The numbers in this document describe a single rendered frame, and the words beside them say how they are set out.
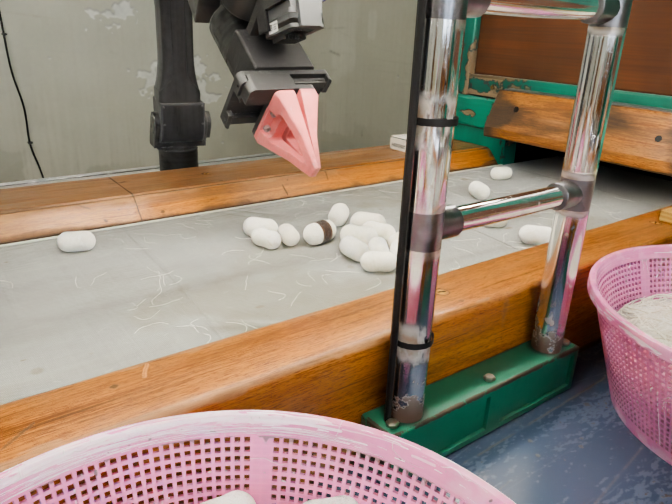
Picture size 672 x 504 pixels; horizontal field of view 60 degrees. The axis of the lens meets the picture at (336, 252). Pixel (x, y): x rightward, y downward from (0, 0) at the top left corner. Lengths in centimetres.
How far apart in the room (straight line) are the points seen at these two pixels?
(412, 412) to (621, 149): 53
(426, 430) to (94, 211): 41
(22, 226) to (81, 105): 198
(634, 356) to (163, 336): 32
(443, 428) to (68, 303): 29
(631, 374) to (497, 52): 67
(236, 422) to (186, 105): 71
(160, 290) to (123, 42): 219
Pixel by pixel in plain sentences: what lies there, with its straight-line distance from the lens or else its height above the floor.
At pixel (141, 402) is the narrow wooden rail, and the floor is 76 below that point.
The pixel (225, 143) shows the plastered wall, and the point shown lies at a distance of 286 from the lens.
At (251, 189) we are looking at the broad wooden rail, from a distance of 72.
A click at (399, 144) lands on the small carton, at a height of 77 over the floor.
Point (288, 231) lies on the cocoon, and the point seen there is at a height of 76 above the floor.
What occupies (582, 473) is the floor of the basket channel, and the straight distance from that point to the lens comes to 44.
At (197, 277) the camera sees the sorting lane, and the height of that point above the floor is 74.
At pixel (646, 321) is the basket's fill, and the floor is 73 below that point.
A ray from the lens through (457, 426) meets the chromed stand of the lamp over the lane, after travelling 42.
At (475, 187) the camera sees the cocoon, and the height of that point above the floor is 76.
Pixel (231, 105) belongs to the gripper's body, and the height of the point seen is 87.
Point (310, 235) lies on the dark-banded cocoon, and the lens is 57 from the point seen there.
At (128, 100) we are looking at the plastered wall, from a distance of 266.
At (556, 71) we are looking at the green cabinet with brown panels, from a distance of 95.
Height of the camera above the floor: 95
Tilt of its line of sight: 21 degrees down
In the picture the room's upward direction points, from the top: 2 degrees clockwise
